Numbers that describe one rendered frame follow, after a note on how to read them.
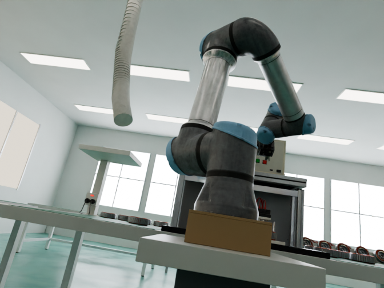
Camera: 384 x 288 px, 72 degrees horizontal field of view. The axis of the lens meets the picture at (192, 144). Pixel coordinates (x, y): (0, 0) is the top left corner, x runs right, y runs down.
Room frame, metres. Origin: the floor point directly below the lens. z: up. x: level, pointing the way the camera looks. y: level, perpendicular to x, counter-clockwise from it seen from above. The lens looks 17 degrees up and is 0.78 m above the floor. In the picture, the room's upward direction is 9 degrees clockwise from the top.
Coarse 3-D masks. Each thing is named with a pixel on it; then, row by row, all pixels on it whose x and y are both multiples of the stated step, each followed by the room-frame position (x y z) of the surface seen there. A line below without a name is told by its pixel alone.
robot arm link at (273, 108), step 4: (272, 104) 1.01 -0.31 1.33; (276, 104) 1.01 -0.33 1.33; (272, 108) 1.00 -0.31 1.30; (276, 108) 1.00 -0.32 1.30; (268, 112) 1.03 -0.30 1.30; (272, 112) 1.01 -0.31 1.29; (276, 112) 1.00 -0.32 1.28; (280, 112) 0.99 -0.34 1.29; (276, 116) 1.01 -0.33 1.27; (280, 116) 1.01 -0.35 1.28
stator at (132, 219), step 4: (132, 216) 1.46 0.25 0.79; (128, 220) 1.48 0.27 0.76; (132, 220) 1.45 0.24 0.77; (136, 220) 1.44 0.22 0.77; (140, 220) 1.45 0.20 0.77; (144, 220) 1.46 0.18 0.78; (148, 220) 1.48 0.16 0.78; (140, 224) 1.45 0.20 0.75; (144, 224) 1.46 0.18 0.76; (148, 224) 1.49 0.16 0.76
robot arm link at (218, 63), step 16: (224, 32) 0.71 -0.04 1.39; (208, 48) 0.74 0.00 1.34; (224, 48) 0.72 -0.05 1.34; (208, 64) 0.74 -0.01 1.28; (224, 64) 0.73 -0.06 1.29; (208, 80) 0.73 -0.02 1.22; (224, 80) 0.74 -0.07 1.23; (208, 96) 0.72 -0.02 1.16; (192, 112) 0.73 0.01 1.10; (208, 112) 0.71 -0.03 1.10; (192, 128) 0.69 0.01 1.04; (208, 128) 0.69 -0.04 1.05; (176, 144) 0.71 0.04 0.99; (192, 144) 0.67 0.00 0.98; (176, 160) 0.71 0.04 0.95; (192, 160) 0.67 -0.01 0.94
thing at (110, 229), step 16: (0, 208) 1.12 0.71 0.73; (16, 208) 1.11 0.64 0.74; (48, 224) 1.10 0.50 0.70; (64, 224) 1.09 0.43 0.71; (80, 224) 1.09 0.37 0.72; (96, 224) 1.08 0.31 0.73; (112, 224) 1.07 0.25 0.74; (288, 256) 1.01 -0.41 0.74; (304, 256) 1.01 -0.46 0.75; (336, 272) 0.99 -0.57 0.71; (352, 272) 0.99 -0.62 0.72; (368, 272) 0.98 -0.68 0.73
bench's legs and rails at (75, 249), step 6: (78, 234) 2.05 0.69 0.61; (84, 234) 2.09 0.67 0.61; (78, 240) 2.05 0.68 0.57; (72, 246) 2.05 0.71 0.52; (78, 246) 2.05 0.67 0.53; (72, 252) 2.05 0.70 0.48; (78, 252) 2.07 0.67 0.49; (72, 258) 2.05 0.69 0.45; (72, 264) 2.05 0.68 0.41; (66, 270) 2.05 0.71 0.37; (72, 270) 2.05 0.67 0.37; (66, 276) 2.05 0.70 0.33; (72, 276) 2.07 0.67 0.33; (66, 282) 2.05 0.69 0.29
